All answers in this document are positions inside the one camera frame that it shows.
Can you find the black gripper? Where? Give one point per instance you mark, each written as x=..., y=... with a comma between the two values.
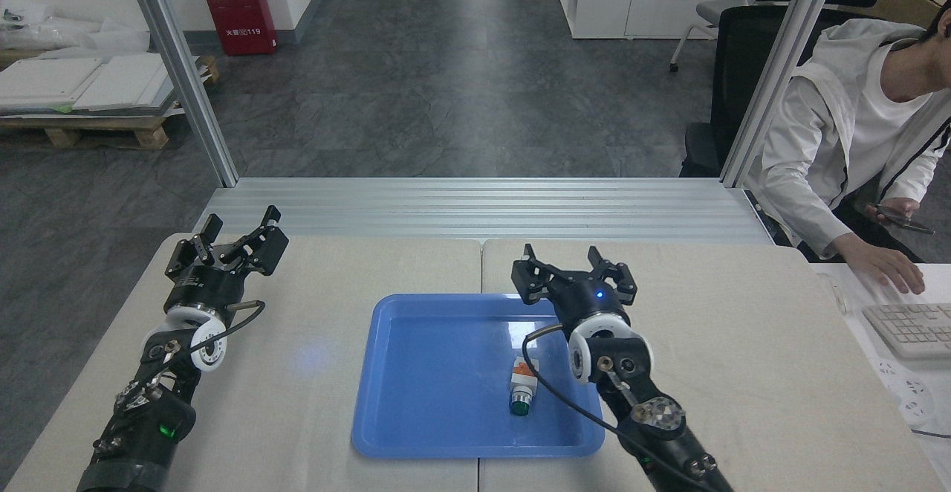
x=204, y=284
x=591, y=300

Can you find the green push button switch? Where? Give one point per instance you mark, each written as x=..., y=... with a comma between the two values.
x=521, y=384

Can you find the dark smartphone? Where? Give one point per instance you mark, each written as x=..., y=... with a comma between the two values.
x=908, y=221

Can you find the blue plastic tray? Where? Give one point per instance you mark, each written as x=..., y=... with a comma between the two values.
x=438, y=380

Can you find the person's right hand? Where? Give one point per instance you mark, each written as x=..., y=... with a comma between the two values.
x=888, y=261

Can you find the person's left hand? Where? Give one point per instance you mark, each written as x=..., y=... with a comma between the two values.
x=895, y=207

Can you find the wooden pallet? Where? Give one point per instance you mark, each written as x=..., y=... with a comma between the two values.
x=96, y=131

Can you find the stack of white boards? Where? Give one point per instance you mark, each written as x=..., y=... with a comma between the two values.
x=74, y=83

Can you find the red fire extinguisher box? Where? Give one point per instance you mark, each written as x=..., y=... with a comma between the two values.
x=236, y=9

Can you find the black office chair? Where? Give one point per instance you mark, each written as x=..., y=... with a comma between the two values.
x=743, y=83

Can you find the person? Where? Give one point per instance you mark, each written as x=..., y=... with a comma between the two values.
x=825, y=135

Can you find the clear plastic wrapping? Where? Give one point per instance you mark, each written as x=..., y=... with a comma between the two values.
x=44, y=27

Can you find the white office chair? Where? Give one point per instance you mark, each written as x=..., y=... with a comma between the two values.
x=709, y=13

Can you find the white keyboard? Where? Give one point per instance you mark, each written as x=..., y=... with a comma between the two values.
x=914, y=328

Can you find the white power strip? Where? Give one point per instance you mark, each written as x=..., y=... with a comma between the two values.
x=908, y=395

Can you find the silver aluminium table frame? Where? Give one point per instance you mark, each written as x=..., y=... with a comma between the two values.
x=446, y=209

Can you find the silver aluminium post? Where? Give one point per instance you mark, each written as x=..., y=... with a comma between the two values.
x=787, y=61
x=178, y=68

